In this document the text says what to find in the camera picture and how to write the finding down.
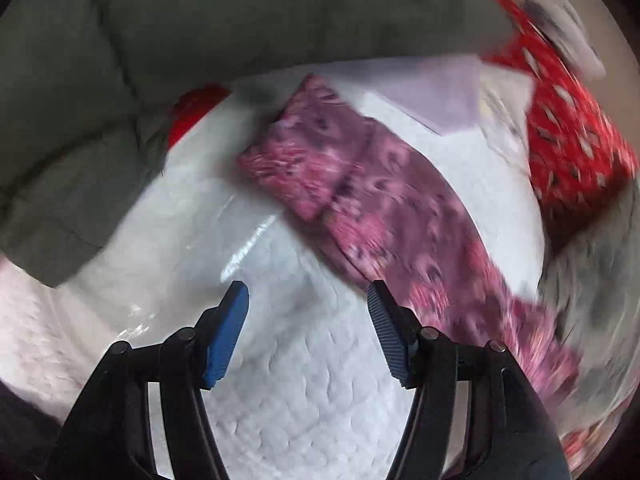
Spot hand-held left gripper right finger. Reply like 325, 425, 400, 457
366, 280, 573, 480

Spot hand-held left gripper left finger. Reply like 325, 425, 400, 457
37, 281, 250, 480

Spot purple floral fleece garment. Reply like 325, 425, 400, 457
236, 74, 581, 401

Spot white quilted mattress pad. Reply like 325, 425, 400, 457
0, 57, 551, 480

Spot grey cloth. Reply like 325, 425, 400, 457
540, 200, 640, 411

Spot red bed sheet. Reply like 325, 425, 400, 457
167, 84, 231, 151

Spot lavender folded cloth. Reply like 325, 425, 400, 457
350, 55, 483, 136

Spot red patterned cloth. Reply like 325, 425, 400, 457
480, 0, 640, 241

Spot grey flower-embossed pillow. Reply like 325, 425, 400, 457
0, 0, 516, 288

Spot white plastic bag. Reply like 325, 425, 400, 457
480, 0, 606, 76

